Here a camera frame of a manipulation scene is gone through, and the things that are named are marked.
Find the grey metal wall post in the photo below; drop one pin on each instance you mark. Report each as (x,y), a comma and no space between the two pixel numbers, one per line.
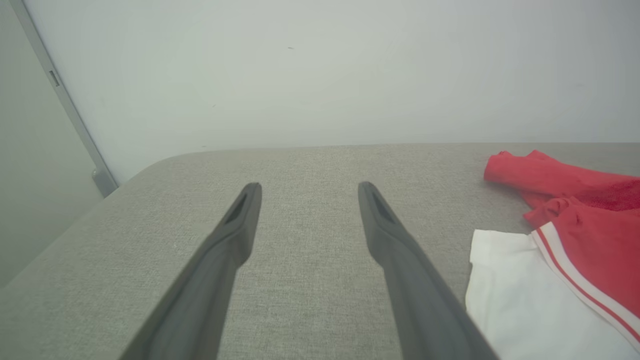
(76,120)

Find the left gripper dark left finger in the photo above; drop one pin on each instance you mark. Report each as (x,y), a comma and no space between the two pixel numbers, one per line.
(200,300)

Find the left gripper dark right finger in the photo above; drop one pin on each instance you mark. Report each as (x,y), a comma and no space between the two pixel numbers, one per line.
(425,310)

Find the red and white jersey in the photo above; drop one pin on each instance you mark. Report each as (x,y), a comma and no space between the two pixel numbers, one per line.
(590,250)

